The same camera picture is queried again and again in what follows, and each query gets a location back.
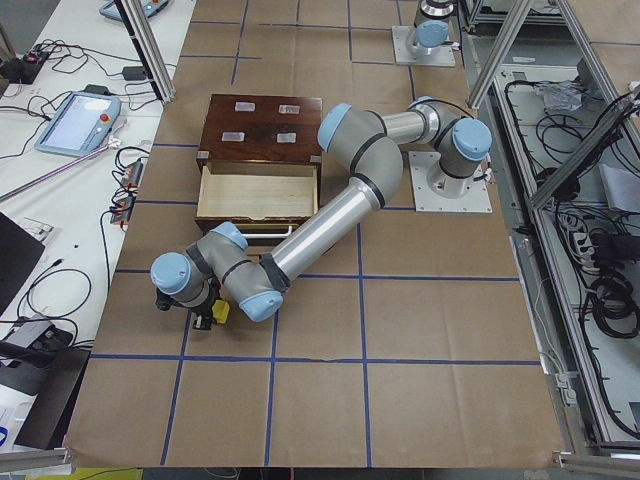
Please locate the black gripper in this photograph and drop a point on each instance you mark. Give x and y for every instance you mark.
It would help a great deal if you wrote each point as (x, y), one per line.
(202, 320)

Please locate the yellow block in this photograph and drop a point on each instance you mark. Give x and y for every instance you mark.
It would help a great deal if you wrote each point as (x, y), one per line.
(220, 311)

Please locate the light wooden drawer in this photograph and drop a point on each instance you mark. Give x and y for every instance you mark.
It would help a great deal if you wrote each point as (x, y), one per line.
(257, 192)

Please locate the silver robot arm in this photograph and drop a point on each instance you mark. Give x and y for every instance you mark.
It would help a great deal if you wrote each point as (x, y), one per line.
(430, 26)
(367, 144)

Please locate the dark wooden drawer cabinet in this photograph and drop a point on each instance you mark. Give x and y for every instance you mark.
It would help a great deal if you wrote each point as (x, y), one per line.
(261, 129)

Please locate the black laptop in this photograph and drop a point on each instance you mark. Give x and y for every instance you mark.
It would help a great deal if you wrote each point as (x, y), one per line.
(20, 252)

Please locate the brown paper table cover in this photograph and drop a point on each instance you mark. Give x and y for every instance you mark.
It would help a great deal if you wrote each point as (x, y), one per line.
(408, 344)

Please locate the teach pendant tablet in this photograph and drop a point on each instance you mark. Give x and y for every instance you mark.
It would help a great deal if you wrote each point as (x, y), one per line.
(80, 125)

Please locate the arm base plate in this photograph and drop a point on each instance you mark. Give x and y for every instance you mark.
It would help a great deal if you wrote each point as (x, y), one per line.
(409, 52)
(436, 192)

